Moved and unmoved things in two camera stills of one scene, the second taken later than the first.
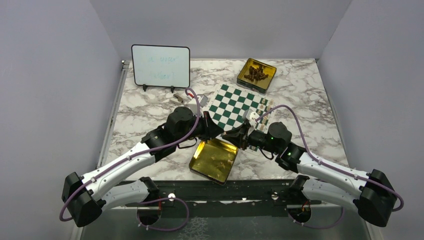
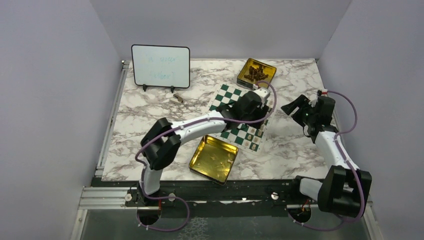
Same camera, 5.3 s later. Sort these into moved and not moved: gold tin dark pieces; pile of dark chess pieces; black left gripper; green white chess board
Moved: black left gripper
Not moved: gold tin dark pieces; green white chess board; pile of dark chess pieces
